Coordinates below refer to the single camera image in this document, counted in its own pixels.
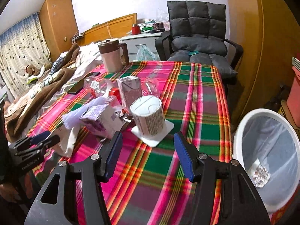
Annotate white trash bin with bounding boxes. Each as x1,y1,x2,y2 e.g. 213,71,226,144
232,108,300,223

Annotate clear plastic jelly cup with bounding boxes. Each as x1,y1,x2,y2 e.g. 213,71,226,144
145,80,161,98

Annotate pink green plaid tablecloth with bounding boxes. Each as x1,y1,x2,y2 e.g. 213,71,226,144
25,61,235,225

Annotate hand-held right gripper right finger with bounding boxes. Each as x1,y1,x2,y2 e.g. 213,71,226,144
174,131,272,225

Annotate beige paper bag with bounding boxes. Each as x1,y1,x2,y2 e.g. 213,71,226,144
50,125,82,157

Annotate clear plastic bottle red cap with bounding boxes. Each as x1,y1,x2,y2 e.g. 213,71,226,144
84,76,120,99

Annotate pink mug with brown lid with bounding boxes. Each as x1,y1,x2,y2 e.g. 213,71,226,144
98,39,130,73

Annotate large wooden wardrobe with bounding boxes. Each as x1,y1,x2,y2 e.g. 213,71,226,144
225,0,300,122

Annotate pink milk carton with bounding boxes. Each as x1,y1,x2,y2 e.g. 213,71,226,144
117,75,143,109

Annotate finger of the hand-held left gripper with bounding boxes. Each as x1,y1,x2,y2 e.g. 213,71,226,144
14,135,60,157
8,131,51,151

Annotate black smartphone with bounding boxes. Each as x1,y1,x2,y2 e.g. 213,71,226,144
67,71,100,95

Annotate tall wooden cabinet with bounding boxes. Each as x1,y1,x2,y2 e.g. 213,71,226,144
39,0,79,54

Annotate spotted curtain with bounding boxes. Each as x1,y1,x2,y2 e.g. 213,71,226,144
0,12,52,99

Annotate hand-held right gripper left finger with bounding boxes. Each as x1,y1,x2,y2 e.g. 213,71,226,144
23,131,123,225

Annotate wooden headboard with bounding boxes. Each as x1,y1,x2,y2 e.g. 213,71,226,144
76,13,137,47

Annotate white square coaster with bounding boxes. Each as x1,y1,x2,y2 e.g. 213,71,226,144
131,119,174,148

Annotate brown coffee sachet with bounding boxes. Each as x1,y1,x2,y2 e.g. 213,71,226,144
118,111,135,128

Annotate translucent green plastic bag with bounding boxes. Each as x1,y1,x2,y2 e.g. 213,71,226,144
136,44,160,62

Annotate red yellow printed bag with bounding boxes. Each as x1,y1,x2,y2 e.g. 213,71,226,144
269,204,293,225

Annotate black office chair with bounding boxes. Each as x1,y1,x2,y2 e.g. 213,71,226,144
155,1,244,85

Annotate brown blanket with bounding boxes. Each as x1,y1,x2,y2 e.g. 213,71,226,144
5,42,81,143

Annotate pink plastic bucket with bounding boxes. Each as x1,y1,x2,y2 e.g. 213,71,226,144
287,66,300,129

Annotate dark bag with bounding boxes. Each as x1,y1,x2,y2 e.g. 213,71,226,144
265,82,291,113

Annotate green white boxes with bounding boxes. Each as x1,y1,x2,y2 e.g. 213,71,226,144
141,22,155,32

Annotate white nightstand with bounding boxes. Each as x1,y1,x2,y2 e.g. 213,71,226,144
119,30,170,57

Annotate white cylindrical paper cup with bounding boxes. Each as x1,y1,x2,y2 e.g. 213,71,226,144
130,96,164,137

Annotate purple white carton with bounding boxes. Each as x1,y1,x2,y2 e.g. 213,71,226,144
78,103,125,139

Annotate grey quilted chair cushion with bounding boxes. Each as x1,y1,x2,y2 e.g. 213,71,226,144
167,0,238,78

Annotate white plastic wrapper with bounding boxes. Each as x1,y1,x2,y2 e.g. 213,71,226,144
62,96,115,130

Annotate patterned white wrapper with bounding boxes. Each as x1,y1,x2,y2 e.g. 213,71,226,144
250,158,271,188

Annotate white duvet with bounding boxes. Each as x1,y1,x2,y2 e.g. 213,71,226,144
58,44,106,85

